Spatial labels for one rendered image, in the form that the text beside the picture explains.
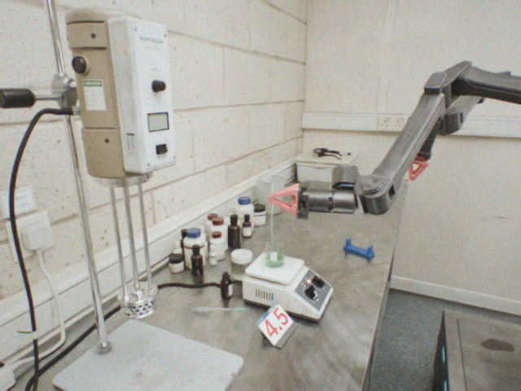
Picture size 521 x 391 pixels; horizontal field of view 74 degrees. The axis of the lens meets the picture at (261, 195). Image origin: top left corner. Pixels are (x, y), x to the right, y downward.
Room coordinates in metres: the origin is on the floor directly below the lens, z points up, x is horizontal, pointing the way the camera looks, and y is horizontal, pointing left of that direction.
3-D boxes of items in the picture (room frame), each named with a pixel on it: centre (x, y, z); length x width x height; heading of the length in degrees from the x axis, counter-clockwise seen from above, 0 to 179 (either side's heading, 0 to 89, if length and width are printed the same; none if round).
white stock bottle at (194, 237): (0.96, 0.20, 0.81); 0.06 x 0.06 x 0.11
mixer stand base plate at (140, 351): (0.53, 0.21, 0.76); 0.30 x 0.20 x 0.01; 65
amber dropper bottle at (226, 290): (0.79, 0.09, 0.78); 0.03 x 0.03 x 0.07
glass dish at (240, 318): (0.69, 0.04, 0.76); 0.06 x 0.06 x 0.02
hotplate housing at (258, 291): (0.78, -0.06, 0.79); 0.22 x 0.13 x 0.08; 65
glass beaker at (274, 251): (0.80, -0.03, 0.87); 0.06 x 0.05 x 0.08; 17
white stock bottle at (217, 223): (1.07, 0.14, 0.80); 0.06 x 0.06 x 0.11
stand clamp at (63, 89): (0.54, 0.33, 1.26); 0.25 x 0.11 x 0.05; 65
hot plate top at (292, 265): (0.79, -0.04, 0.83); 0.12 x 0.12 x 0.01; 65
